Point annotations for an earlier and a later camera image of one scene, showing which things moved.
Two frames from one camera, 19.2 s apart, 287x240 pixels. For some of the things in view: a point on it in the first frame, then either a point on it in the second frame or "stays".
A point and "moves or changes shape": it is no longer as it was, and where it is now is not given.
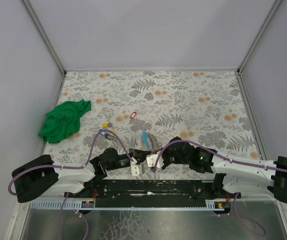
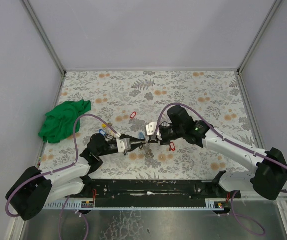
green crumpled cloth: (64, 121) stays
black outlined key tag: (109, 137) stays
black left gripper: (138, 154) → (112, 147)
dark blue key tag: (104, 133) stays
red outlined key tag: (133, 115) stays
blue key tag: (145, 135) moves or changes shape
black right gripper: (162, 155) → (159, 137)
